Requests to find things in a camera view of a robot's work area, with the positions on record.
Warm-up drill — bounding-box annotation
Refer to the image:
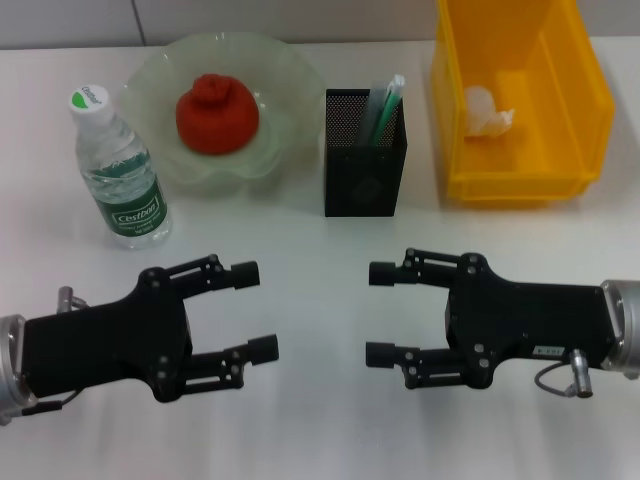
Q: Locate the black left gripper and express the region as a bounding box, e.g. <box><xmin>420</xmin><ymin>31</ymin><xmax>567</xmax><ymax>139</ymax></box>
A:
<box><xmin>23</xmin><ymin>253</ymin><xmax>280</xmax><ymax>404</ymax></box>

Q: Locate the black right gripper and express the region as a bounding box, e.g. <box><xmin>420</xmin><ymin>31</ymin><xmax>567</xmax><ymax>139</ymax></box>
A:
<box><xmin>365</xmin><ymin>248</ymin><xmax>612</xmax><ymax>392</ymax></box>

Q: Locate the clear green-label water bottle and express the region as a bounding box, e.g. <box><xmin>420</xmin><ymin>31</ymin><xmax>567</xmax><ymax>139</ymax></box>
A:
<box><xmin>68</xmin><ymin>84</ymin><xmax>174</xmax><ymax>251</ymax></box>

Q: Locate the red-orange knitted orange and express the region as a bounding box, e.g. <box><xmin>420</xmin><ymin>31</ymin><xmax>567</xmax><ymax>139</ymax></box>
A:
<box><xmin>175</xmin><ymin>73</ymin><xmax>261</xmax><ymax>157</ymax></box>

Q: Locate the grey pen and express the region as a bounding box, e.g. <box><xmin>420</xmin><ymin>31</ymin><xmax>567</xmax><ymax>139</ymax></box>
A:
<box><xmin>355</xmin><ymin>87</ymin><xmax>390</xmax><ymax>148</ymax></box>

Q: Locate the green utility knife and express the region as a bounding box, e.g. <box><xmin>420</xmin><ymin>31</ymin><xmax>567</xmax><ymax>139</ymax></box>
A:
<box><xmin>372</xmin><ymin>74</ymin><xmax>406</xmax><ymax>149</ymax></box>

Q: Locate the white paper ball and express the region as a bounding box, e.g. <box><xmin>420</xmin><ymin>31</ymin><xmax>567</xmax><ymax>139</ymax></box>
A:
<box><xmin>463</xmin><ymin>84</ymin><xmax>516</xmax><ymax>137</ymax></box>

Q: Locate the black mesh pen holder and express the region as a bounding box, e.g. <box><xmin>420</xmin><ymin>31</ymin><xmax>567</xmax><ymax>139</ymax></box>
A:
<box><xmin>323</xmin><ymin>88</ymin><xmax>410</xmax><ymax>218</ymax></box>

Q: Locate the green glass fruit plate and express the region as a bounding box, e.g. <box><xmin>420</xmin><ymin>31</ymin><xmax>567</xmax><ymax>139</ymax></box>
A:
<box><xmin>122</xmin><ymin>32</ymin><xmax>326</xmax><ymax>199</ymax></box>

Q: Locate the yellow plastic bin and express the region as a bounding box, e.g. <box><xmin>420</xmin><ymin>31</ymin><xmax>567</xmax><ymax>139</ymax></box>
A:
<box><xmin>432</xmin><ymin>0</ymin><xmax>616</xmax><ymax>207</ymax></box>

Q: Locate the left arm grey cable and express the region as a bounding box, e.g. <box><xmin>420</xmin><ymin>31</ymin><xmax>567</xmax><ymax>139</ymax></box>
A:
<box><xmin>20</xmin><ymin>286</ymin><xmax>90</xmax><ymax>420</ymax></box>

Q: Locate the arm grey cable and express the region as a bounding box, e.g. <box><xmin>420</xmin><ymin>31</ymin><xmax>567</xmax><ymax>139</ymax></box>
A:
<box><xmin>20</xmin><ymin>286</ymin><xmax>90</xmax><ymax>420</ymax></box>
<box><xmin>533</xmin><ymin>349</ymin><xmax>595</xmax><ymax>400</ymax></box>

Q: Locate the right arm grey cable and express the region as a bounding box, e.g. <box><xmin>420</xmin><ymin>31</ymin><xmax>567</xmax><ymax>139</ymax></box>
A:
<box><xmin>533</xmin><ymin>349</ymin><xmax>595</xmax><ymax>400</ymax></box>

